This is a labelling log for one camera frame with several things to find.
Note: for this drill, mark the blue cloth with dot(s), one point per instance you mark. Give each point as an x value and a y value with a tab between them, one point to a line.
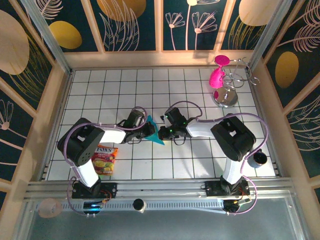
157	140

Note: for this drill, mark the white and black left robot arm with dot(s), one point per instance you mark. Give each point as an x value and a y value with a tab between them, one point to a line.
82	147

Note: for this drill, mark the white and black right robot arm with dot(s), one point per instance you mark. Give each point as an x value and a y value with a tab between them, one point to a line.
232	137

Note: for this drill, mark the red fruit candy bag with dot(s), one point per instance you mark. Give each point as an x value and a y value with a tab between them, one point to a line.
105	161

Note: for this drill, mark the pink wine glass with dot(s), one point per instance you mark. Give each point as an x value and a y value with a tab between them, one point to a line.
217	78

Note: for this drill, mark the black round knob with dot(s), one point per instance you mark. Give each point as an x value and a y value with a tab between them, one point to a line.
139	204

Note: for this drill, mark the dark mug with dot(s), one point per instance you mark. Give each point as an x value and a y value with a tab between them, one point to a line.
260	158

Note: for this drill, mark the translucent round disc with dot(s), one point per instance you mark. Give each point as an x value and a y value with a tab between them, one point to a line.
50	208

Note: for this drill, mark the aluminium mounting rail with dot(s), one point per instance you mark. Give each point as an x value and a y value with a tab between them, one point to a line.
162	186

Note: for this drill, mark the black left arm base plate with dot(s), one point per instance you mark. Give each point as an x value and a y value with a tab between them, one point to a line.
110	190

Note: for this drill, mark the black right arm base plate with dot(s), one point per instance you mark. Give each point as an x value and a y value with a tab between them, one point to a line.
212	188

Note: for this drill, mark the grey table side rail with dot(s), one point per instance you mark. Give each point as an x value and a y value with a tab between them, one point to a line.
258	100
63	100

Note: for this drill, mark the aluminium frame post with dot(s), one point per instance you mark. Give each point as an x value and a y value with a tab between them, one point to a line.
45	32
265	35

